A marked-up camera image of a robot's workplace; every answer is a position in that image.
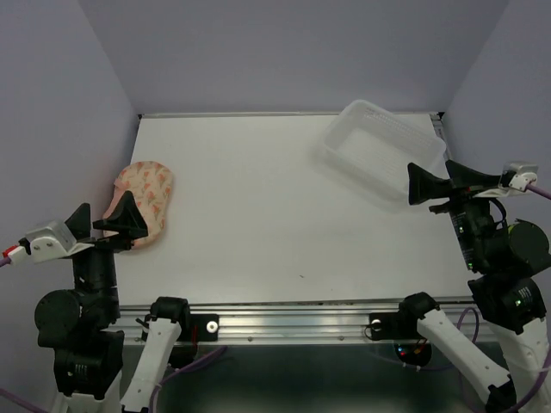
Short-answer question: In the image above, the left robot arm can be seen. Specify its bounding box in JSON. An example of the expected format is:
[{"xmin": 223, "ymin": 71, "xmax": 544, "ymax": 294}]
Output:
[{"xmin": 24, "ymin": 191, "xmax": 192, "ymax": 412}]

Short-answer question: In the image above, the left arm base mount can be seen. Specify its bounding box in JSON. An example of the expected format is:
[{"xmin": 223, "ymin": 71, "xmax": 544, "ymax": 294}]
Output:
[{"xmin": 178, "ymin": 313, "xmax": 220, "ymax": 345}]

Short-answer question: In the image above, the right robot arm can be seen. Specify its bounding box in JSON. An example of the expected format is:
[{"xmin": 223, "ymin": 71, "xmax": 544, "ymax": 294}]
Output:
[{"xmin": 396, "ymin": 160, "xmax": 550, "ymax": 412}]

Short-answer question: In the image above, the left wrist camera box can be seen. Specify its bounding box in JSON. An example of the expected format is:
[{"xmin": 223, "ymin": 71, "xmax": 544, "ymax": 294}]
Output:
[{"xmin": 25, "ymin": 220, "xmax": 93, "ymax": 263}]

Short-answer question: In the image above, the floral mesh laundry bag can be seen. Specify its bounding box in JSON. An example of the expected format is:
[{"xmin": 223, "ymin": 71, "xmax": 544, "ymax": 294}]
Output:
[{"xmin": 102, "ymin": 161, "xmax": 174, "ymax": 250}]

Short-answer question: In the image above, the white plastic basket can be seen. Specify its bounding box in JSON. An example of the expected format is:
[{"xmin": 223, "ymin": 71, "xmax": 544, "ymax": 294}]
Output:
[{"xmin": 319, "ymin": 100, "xmax": 446, "ymax": 207}]

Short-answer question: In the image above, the aluminium mounting rail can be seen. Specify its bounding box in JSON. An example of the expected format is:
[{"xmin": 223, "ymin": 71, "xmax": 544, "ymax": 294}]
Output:
[{"xmin": 112, "ymin": 297, "xmax": 474, "ymax": 346}]

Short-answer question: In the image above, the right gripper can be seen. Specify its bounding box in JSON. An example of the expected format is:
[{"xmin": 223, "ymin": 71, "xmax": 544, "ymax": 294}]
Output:
[{"xmin": 405, "ymin": 157, "xmax": 498, "ymax": 268}]

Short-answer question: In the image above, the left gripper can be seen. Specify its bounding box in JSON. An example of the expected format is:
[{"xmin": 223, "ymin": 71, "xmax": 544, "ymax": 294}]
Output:
[{"xmin": 69, "ymin": 185, "xmax": 150, "ymax": 316}]

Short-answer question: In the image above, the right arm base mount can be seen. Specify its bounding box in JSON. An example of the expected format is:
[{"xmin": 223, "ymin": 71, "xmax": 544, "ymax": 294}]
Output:
[{"xmin": 363, "ymin": 312, "xmax": 432, "ymax": 370}]

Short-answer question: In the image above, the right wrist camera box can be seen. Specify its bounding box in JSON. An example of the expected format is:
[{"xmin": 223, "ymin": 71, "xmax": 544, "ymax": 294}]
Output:
[{"xmin": 499, "ymin": 161, "xmax": 539, "ymax": 192}]

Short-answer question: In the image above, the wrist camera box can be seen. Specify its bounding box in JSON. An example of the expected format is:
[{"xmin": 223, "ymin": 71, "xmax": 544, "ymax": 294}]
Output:
[
  {"xmin": 499, "ymin": 161, "xmax": 539, "ymax": 192},
  {"xmin": 25, "ymin": 220, "xmax": 93, "ymax": 263}
]

